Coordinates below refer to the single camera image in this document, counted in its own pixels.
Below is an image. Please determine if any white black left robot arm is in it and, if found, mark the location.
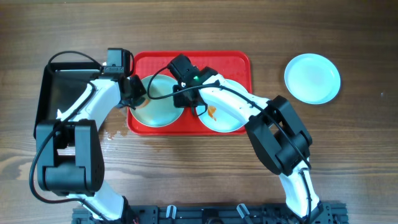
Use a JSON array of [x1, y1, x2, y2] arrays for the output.
[[29, 70, 146, 223]]

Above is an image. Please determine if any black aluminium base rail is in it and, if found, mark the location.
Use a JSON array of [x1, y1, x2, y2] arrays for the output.
[[72, 202, 348, 224]]

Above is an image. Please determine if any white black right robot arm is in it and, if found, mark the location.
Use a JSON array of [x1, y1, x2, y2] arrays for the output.
[[167, 65, 320, 223]]

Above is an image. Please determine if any black plastic tray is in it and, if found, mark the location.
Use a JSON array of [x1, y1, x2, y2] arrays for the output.
[[34, 62, 100, 129]]

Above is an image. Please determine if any red plastic tray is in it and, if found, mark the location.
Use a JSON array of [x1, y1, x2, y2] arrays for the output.
[[127, 50, 252, 136]]

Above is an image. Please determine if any light blue plate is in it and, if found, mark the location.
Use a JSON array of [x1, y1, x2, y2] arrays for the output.
[[130, 75, 183, 128], [195, 79, 249, 134], [284, 54, 341, 105]]

